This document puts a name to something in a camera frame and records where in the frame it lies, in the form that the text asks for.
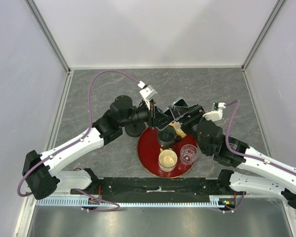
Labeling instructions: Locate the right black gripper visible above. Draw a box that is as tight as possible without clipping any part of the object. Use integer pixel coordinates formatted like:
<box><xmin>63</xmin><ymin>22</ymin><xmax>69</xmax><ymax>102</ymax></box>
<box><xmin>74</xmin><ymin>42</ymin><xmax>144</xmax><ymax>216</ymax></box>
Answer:
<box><xmin>169</xmin><ymin>103</ymin><xmax>208</xmax><ymax>155</ymax></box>

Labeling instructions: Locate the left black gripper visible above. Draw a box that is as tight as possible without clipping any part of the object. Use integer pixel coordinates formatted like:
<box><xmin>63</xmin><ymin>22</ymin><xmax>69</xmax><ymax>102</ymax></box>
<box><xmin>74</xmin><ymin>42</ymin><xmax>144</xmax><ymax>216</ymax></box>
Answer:
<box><xmin>120</xmin><ymin>98</ymin><xmax>172</xmax><ymax>129</ymax></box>

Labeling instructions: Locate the black phone stand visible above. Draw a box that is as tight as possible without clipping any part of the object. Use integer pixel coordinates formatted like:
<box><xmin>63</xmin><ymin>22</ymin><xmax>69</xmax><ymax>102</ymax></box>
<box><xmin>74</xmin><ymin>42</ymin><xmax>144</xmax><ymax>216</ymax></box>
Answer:
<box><xmin>124</xmin><ymin>100</ymin><xmax>148</xmax><ymax>137</ymax></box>

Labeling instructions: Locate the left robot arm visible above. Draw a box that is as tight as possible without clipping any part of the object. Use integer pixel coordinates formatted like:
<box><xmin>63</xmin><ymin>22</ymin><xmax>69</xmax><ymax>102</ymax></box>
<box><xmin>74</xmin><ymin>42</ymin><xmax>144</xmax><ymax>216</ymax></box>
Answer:
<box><xmin>22</xmin><ymin>95</ymin><xmax>173</xmax><ymax>200</ymax></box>

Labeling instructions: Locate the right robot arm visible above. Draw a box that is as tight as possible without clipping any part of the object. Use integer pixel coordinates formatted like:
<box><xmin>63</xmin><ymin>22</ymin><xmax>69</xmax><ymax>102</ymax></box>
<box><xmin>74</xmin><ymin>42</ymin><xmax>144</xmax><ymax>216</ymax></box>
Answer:
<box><xmin>165</xmin><ymin>102</ymin><xmax>296</xmax><ymax>209</ymax></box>

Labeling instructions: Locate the yellow ceramic cup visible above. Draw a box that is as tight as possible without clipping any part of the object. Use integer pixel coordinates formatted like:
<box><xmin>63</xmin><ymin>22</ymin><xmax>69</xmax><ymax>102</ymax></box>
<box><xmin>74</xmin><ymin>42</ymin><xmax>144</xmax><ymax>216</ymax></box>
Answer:
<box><xmin>171</xmin><ymin>122</ymin><xmax>186</xmax><ymax>138</ymax></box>

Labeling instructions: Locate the dark green glass mug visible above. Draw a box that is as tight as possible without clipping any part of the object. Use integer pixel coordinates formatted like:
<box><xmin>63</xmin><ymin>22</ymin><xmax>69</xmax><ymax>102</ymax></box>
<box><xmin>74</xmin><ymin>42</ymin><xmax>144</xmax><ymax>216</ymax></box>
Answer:
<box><xmin>157</xmin><ymin>126</ymin><xmax>182</xmax><ymax>150</ymax></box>

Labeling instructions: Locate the red round tray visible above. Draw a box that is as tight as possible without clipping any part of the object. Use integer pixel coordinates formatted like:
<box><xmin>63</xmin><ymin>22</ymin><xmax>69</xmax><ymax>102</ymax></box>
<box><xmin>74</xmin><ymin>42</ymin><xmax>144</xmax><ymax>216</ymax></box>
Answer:
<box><xmin>137</xmin><ymin>128</ymin><xmax>196</xmax><ymax>178</ymax></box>

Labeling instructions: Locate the cream cup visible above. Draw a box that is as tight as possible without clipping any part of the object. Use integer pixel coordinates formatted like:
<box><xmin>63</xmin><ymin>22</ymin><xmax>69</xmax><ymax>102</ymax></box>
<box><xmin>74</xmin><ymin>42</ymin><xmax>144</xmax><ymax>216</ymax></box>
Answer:
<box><xmin>158</xmin><ymin>149</ymin><xmax>178</xmax><ymax>172</ymax></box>

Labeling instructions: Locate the clear faceted glass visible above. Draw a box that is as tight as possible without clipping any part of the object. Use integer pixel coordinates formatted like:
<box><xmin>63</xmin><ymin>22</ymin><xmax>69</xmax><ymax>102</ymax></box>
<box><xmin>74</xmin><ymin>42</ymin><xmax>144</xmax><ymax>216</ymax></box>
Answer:
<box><xmin>180</xmin><ymin>144</ymin><xmax>199</xmax><ymax>165</ymax></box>

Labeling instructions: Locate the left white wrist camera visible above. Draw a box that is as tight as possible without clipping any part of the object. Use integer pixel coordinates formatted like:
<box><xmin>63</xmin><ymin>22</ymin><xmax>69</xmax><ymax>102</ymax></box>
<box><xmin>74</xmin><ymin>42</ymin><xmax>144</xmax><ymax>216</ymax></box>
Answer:
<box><xmin>138</xmin><ymin>81</ymin><xmax>157</xmax><ymax>105</ymax></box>

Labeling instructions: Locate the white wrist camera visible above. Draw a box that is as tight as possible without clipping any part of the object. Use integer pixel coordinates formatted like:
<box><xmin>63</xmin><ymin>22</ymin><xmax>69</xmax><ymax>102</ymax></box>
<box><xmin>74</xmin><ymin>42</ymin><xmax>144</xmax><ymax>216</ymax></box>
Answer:
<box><xmin>203</xmin><ymin>102</ymin><xmax>226</xmax><ymax>122</ymax></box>
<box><xmin>138</xmin><ymin>81</ymin><xmax>157</xmax><ymax>105</ymax></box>

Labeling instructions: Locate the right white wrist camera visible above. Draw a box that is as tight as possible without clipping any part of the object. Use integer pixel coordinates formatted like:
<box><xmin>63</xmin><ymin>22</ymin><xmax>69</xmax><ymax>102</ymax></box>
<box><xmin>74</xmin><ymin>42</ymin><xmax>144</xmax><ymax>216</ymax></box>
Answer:
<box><xmin>203</xmin><ymin>102</ymin><xmax>226</xmax><ymax>122</ymax></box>

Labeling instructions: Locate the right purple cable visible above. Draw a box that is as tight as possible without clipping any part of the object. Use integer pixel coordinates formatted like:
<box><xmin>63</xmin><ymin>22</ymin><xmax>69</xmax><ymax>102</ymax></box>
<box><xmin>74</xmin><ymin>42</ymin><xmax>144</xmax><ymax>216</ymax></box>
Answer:
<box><xmin>223</xmin><ymin>99</ymin><xmax>296</xmax><ymax>180</ymax></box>

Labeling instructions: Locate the purple cable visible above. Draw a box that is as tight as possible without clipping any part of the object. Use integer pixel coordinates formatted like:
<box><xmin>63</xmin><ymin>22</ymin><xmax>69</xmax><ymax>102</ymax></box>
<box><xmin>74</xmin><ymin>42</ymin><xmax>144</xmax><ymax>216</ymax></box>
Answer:
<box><xmin>223</xmin><ymin>99</ymin><xmax>296</xmax><ymax>180</ymax></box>
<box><xmin>17</xmin><ymin>71</ymin><xmax>140</xmax><ymax>197</ymax></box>

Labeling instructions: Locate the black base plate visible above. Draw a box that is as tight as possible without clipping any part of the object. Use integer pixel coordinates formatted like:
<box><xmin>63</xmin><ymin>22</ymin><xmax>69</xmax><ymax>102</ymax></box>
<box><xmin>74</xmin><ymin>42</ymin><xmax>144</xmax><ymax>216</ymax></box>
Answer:
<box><xmin>88</xmin><ymin>176</ymin><xmax>237</xmax><ymax>203</ymax></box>

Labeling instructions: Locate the slotted cable duct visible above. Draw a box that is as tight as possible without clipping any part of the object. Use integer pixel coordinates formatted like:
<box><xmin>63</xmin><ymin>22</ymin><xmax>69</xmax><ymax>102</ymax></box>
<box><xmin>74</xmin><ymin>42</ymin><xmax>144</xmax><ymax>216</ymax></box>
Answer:
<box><xmin>36</xmin><ymin>196</ymin><xmax>225</xmax><ymax>208</ymax></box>

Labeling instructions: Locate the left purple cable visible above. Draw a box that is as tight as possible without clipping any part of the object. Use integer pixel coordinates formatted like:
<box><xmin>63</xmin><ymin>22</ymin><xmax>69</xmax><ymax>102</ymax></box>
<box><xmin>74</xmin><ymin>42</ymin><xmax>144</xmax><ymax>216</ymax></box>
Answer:
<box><xmin>17</xmin><ymin>71</ymin><xmax>140</xmax><ymax>197</ymax></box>

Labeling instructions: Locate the right aluminium frame post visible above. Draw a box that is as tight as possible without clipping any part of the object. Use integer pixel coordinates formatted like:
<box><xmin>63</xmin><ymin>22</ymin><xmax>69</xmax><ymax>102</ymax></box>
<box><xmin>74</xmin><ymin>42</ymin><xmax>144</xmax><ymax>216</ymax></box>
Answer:
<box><xmin>241</xmin><ymin>0</ymin><xmax>287</xmax><ymax>72</ymax></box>

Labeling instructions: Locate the aluminium frame post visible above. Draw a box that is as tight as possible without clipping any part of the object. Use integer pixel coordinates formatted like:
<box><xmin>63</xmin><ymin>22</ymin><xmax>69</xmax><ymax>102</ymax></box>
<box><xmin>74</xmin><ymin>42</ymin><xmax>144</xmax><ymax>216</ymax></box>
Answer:
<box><xmin>25</xmin><ymin>0</ymin><xmax>71</xmax><ymax>74</ymax></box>
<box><xmin>241</xmin><ymin>0</ymin><xmax>287</xmax><ymax>72</ymax></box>

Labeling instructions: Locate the left aluminium frame post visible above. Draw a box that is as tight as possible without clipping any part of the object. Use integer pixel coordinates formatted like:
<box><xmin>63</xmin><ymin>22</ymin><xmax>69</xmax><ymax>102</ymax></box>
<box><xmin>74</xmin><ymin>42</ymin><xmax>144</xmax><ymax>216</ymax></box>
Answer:
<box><xmin>25</xmin><ymin>0</ymin><xmax>71</xmax><ymax>74</ymax></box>

